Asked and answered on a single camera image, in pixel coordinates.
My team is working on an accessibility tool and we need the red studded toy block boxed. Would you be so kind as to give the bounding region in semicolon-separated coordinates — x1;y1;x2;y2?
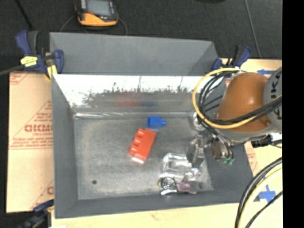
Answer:
129;128;157;164

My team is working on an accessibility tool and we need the black cylinder on white bracket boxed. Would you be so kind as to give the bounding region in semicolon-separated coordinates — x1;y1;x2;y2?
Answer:
251;133;283;149

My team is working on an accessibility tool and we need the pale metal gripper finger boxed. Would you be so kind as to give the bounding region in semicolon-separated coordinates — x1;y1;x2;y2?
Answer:
186;143;198;162
194;150;206;170

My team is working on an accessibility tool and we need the small blue toy block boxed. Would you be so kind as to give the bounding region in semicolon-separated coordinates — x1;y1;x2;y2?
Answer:
147;115;167;129

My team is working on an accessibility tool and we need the brown cardboard board red print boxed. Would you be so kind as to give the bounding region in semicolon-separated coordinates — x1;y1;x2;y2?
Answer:
6;70;259;213

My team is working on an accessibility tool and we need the grey metal bin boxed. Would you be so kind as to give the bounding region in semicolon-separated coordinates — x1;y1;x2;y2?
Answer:
49;32;254;218

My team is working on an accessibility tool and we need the silver round metal thing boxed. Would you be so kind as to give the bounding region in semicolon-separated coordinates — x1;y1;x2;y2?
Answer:
158;174;178;196

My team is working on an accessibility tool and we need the small purple packet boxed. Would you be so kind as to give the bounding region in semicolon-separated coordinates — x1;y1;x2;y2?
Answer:
176;180;200;195

